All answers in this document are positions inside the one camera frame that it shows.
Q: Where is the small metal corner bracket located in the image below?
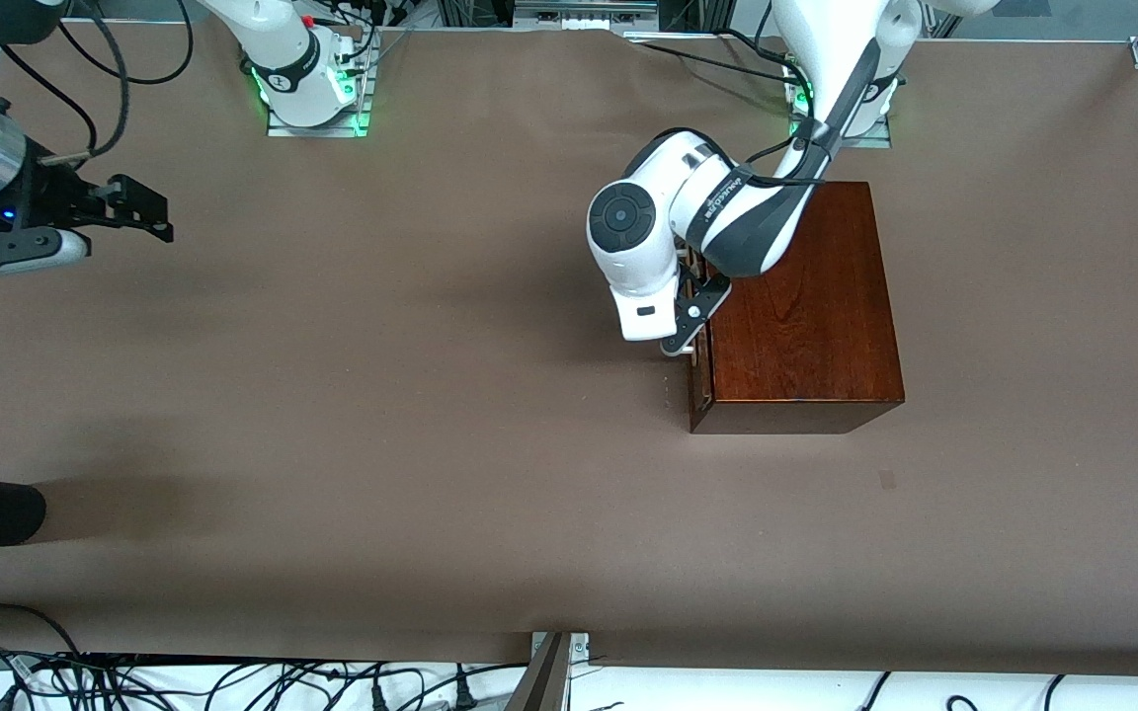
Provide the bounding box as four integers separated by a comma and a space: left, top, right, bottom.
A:
529, 632, 591, 668

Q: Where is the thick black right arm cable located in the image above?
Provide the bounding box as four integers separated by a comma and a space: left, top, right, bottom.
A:
41, 0, 197, 164

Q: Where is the dark brown wooden cabinet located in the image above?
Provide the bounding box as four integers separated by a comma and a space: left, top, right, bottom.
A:
688, 181, 906, 435

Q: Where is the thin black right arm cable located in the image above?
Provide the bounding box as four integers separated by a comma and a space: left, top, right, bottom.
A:
0, 44, 101, 154

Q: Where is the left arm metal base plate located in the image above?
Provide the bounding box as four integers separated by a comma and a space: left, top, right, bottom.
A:
788, 59, 894, 149

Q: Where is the grey device with ports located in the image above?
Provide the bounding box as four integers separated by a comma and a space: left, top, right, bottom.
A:
513, 0, 659, 23

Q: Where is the black cable on table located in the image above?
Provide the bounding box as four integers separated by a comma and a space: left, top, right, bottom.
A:
640, 39, 795, 82

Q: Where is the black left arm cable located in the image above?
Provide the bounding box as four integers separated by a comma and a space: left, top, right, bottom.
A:
742, 114, 835, 191

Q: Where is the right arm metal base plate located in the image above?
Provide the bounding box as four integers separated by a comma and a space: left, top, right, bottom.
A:
266, 30, 374, 139

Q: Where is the dark metal beam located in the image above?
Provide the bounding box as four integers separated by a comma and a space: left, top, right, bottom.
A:
505, 632, 575, 711

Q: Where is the brown paper table cover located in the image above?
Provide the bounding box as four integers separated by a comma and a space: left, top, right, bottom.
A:
0, 20, 1138, 677

